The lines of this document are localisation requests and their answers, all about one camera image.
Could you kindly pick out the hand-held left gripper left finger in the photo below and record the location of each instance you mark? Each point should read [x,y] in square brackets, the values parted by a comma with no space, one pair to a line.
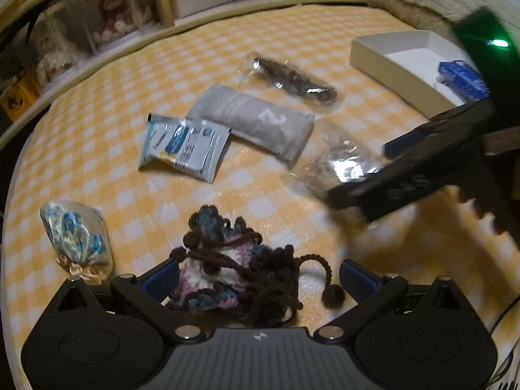
[162,279]

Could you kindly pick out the person's right hand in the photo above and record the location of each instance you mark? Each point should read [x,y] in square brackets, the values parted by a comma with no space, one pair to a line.
[479,212]

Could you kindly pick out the yellow checked bed sheet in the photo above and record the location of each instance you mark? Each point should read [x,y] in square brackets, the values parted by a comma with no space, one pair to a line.
[122,89]

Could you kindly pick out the beige fluffy blanket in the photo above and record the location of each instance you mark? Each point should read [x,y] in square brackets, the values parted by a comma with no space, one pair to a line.
[422,4]

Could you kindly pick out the doll in white dress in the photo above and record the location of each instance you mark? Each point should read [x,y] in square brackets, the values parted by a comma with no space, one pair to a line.
[113,16]

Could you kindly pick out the white cardboard box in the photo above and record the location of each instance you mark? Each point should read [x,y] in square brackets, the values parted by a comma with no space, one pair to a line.
[390,69]

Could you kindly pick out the clear bag blue white item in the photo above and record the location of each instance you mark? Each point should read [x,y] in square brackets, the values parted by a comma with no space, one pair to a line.
[77,231]

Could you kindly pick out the blue packet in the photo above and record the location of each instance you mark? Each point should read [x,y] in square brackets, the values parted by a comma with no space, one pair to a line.
[459,75]

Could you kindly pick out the crinkled clear plastic bag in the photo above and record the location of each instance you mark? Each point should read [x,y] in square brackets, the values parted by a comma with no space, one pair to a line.
[337,162]

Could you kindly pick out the grey soft pack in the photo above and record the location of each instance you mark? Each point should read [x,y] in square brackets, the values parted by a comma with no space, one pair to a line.
[248,115]

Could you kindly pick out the wooden headboard shelf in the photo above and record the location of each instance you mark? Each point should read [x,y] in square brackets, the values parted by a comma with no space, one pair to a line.
[162,0]

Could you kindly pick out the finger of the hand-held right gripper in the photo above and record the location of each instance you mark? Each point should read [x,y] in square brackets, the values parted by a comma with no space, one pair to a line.
[443,124]
[406,183]

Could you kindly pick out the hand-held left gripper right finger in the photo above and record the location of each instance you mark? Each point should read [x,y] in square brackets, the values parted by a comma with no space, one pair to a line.
[354,273]

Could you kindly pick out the brown and blue yarn knit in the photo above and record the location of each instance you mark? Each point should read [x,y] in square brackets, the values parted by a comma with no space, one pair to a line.
[227,264]

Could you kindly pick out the clear bag with dark item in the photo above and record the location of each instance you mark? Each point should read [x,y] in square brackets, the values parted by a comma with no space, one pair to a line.
[292,79]

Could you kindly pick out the yellow box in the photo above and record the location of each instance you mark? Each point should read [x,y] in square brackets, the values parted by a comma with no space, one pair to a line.
[18,97]

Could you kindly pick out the blue and white sachet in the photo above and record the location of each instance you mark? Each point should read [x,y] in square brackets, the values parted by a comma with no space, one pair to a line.
[183,146]

